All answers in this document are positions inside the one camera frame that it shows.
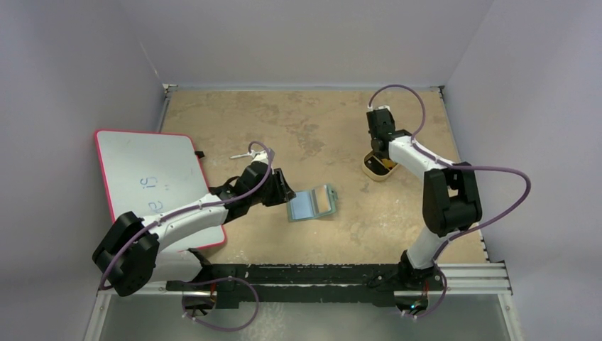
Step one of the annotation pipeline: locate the green leather card holder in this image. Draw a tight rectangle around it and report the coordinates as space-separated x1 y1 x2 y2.
287 184 338 222

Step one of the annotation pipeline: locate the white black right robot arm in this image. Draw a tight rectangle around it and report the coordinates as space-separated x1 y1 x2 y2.
363 106 482 289

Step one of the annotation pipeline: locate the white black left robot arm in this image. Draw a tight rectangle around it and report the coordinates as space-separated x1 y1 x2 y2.
92 161 296 297

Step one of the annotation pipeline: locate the beige oval card tray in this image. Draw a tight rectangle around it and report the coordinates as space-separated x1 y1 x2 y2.
361 151 399 182

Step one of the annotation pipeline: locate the white marker pen green cap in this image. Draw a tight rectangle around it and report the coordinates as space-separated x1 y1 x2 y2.
229 150 256 159

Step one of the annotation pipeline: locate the pink framed whiteboard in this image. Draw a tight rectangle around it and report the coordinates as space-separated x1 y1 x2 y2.
94 129 228 250

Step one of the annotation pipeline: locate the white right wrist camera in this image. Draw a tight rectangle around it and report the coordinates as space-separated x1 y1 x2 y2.
367 104 390 112

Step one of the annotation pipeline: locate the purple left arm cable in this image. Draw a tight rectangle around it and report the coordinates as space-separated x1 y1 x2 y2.
98 141 275 291

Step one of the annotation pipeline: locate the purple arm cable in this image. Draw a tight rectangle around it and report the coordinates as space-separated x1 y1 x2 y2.
367 85 532 262
98 141 275 291

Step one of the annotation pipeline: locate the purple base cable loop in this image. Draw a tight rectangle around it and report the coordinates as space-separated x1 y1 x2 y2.
181 276 261 333

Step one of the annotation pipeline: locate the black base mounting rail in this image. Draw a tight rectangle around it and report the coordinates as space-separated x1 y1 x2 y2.
165 248 447 312

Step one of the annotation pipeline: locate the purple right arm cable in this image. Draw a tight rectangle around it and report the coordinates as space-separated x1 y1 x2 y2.
367 85 532 262

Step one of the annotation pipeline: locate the aluminium extrusion frame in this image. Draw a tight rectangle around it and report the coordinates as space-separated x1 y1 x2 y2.
85 263 520 340

